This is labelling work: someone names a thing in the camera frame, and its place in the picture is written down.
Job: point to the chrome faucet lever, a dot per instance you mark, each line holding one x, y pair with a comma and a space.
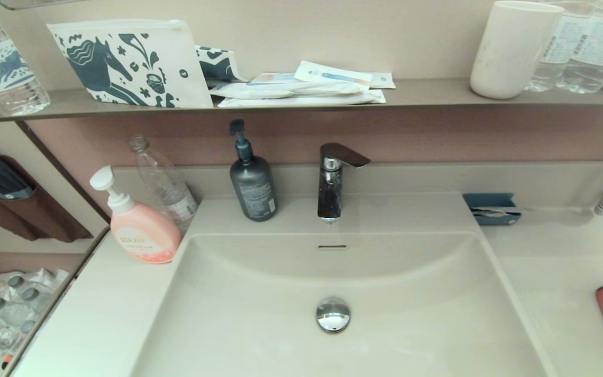
343, 154

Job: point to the chrome faucet body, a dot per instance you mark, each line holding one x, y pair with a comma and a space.
329, 193

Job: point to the white ceramic sink basin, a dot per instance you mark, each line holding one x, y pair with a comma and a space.
411, 293

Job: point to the dark grey soap dispenser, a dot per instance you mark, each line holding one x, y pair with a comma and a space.
253, 188

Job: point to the flat white packet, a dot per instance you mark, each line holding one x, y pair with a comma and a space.
332, 100

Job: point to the pale pink packet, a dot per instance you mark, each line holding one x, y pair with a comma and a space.
275, 78

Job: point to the white packet blue stripe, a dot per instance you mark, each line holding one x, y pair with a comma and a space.
332, 73

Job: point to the chrome drain stopper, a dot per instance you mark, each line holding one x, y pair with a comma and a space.
332, 314

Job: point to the empty clear plastic bottle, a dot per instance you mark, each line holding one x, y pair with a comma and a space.
167, 188

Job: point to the small white sachet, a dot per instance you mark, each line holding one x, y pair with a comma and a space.
383, 80

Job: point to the small blue print pouch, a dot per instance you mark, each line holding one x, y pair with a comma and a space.
220, 65

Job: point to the pink detergent pump bottle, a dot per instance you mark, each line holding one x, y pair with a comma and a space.
144, 230

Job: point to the blue plastic tray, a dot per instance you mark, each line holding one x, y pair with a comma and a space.
490, 200

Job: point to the white horse print pouch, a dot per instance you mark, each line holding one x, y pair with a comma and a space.
123, 63

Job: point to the tall white tumbler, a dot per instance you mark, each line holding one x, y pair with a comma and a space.
512, 52

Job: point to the white label water bottle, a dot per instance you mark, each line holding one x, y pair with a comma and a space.
594, 52
563, 47

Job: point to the deer print water bottle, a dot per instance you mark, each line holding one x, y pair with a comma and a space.
2, 68

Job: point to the brown wall shelf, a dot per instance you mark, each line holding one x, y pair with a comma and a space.
427, 97

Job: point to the beige towel rail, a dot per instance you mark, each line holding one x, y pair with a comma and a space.
65, 294

